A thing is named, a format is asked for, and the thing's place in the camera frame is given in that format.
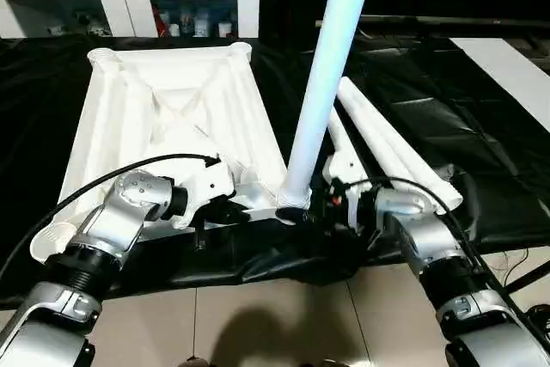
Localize white plastic table top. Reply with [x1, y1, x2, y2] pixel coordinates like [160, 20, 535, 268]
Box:
[30, 41, 290, 265]

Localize black plastic mat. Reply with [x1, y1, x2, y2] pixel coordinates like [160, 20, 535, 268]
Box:
[0, 34, 550, 301]

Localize white flat panel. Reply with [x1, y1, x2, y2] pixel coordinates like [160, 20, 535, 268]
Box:
[450, 37, 550, 132]

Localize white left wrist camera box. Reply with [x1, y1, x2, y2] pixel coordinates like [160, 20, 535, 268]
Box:
[170, 156, 237, 230]

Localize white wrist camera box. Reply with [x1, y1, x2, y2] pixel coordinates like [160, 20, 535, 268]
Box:
[323, 152, 369, 232]
[170, 156, 237, 230]

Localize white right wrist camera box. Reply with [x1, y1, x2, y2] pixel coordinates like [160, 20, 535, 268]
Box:
[323, 152, 369, 232]

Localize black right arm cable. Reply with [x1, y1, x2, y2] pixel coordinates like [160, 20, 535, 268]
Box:
[342, 175, 486, 286]

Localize dark horizontal rail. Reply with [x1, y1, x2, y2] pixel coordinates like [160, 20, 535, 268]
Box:
[316, 15, 550, 33]

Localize black floor cable bundle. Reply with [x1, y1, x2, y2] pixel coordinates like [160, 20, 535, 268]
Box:
[503, 247, 550, 359]

